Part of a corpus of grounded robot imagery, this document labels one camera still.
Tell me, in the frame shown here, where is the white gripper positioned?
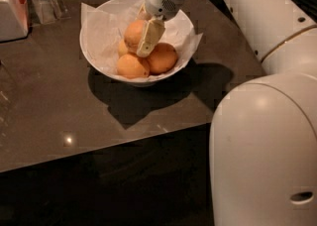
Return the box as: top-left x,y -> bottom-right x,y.
137,0 -> 184,57

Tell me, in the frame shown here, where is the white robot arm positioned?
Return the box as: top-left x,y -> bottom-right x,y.
138,0 -> 317,226

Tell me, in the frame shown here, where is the hidden back orange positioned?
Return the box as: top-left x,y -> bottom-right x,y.
118,40 -> 129,57

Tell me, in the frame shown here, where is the white ceramic bowl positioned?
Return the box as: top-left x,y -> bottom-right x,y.
79,0 -> 197,88

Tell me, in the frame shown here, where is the white paper liner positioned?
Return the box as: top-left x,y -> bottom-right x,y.
80,0 -> 204,80

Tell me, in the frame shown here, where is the clear acrylic stand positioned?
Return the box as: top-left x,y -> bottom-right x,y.
30,0 -> 69,25

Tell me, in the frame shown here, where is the white appliance with orange label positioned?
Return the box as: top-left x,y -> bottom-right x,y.
0,0 -> 29,42

